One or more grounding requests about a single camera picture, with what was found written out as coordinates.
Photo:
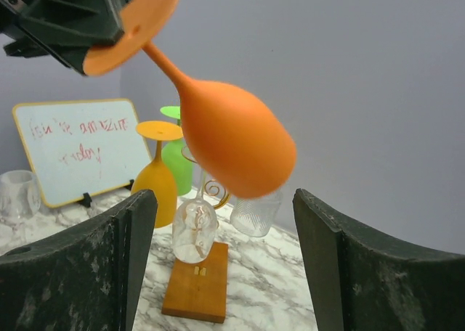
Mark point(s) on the white framed whiteboard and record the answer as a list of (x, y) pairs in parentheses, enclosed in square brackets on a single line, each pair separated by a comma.
[(83, 147)]

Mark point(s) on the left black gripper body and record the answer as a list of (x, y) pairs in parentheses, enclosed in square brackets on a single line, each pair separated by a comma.
[(10, 12)]

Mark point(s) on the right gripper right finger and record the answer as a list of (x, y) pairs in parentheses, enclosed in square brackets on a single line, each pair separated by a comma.
[(363, 279)]

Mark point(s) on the clear patterned stemmed glass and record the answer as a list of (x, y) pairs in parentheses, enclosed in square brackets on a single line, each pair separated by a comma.
[(254, 217)]

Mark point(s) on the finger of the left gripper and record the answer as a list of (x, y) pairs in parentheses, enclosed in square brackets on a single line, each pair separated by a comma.
[(68, 52), (69, 23)]

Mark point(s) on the green plastic goblet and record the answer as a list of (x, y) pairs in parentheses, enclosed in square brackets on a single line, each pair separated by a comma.
[(181, 168)]

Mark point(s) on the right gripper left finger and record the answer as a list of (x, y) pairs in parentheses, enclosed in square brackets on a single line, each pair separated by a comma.
[(86, 277)]

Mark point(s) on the yellow plastic goblet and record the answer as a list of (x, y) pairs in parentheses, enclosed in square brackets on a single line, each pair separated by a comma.
[(156, 176)]

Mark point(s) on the clear round wine glass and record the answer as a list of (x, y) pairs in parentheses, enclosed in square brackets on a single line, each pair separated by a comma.
[(194, 227)]

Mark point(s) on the gold wire wine glass rack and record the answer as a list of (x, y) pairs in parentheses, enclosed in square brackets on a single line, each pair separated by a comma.
[(198, 290)]

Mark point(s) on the orange plastic goblet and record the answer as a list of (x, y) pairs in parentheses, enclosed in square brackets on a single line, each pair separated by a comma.
[(230, 132)]

